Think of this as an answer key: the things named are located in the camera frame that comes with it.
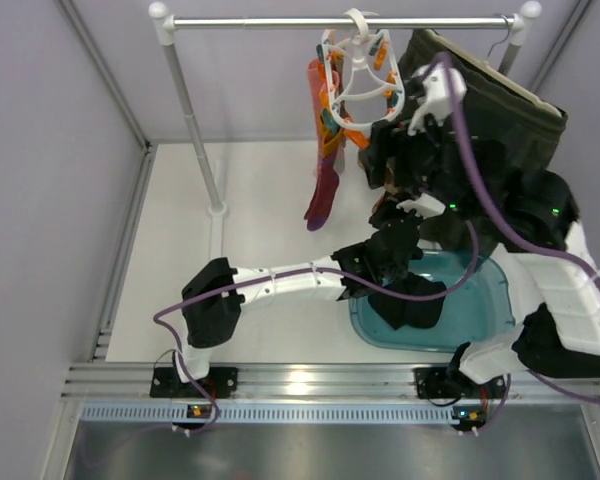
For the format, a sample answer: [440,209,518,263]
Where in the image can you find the black sock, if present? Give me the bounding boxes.
[368,274,446,330]

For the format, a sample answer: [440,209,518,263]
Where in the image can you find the maroon purple sock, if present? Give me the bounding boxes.
[302,114,349,232]

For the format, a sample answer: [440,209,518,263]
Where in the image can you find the white clip sock hanger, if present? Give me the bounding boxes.
[316,8,406,149]

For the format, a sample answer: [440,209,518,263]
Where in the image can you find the brown argyle sock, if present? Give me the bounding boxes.
[372,167,415,213]

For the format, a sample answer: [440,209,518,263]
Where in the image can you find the pink patterned sock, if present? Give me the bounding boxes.
[307,58,332,179]

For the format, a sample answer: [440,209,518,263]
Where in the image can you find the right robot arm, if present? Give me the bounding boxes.
[361,120,600,387]

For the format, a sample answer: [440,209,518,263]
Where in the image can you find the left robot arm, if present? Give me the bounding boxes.
[172,206,423,387]

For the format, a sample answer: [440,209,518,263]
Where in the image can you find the olive green shorts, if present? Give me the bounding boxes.
[397,28,569,251]

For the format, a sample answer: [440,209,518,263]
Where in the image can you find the teal plastic basin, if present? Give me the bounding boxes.
[349,256,516,353]

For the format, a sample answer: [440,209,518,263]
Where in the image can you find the white clothes rack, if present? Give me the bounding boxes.
[148,0,542,274]

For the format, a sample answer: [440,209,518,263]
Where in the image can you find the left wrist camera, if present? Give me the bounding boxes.
[397,193,446,219]

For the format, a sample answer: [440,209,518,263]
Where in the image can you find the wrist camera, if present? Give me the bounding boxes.
[407,63,467,136]
[397,193,446,219]

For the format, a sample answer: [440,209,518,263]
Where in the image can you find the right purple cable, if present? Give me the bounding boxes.
[432,51,600,406]

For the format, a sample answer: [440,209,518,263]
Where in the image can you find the purple cable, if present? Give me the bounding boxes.
[432,51,600,406]
[152,219,481,436]

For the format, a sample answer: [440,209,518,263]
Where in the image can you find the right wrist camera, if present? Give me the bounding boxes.
[407,63,467,136]

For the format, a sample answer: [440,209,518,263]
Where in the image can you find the wire clothes hanger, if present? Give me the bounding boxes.
[483,15,515,68]

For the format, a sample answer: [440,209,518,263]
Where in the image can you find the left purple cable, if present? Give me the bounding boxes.
[152,219,481,436]

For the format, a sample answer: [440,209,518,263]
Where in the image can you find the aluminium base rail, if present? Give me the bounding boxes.
[59,361,600,426]

